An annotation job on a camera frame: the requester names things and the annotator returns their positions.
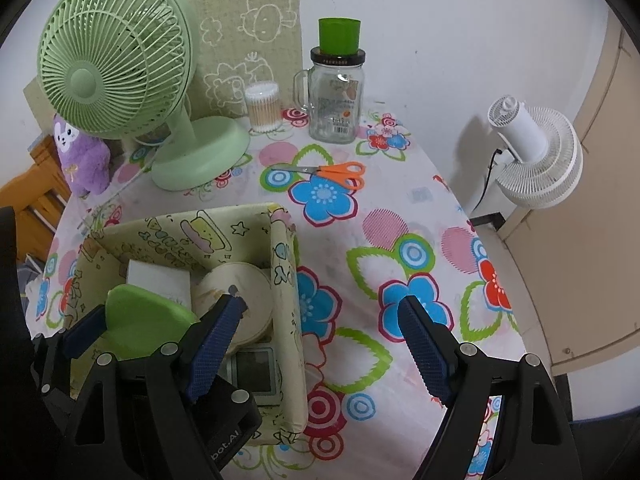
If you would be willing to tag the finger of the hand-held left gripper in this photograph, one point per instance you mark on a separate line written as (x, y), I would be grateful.
(82, 335)

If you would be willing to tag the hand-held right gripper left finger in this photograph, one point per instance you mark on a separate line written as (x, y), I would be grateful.
(215, 347)

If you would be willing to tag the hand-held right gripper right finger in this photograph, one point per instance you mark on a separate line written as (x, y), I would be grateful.
(425, 352)

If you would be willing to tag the white remote control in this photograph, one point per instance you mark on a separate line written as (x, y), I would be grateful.
(255, 367)

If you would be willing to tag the green compact mirror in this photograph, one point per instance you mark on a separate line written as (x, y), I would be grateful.
(145, 320)

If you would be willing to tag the yellow printed storage box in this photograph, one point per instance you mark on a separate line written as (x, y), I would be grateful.
(285, 310)

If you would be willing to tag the white power adapter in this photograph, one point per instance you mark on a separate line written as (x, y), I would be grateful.
(157, 280)

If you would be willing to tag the floral tablecloth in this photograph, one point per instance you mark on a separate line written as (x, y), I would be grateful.
(350, 240)

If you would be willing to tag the purple plush toy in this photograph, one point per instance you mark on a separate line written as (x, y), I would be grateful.
(82, 160)

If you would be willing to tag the orange scissors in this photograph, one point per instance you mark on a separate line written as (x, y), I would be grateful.
(340, 172)

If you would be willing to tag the beige wooden door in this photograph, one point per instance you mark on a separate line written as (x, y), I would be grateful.
(600, 235)

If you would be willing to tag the white standing fan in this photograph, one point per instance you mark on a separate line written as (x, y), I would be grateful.
(540, 160)

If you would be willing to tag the cotton swab jar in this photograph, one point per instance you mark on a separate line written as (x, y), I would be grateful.
(262, 110)

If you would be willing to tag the green desk fan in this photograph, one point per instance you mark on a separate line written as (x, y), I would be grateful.
(85, 80)

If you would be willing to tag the glass jar mug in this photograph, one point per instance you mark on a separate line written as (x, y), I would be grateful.
(337, 105)

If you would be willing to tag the printed cardboard panel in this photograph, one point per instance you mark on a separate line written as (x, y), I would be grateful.
(250, 35)

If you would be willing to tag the green plastic cup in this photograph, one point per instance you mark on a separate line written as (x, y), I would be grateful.
(340, 35)

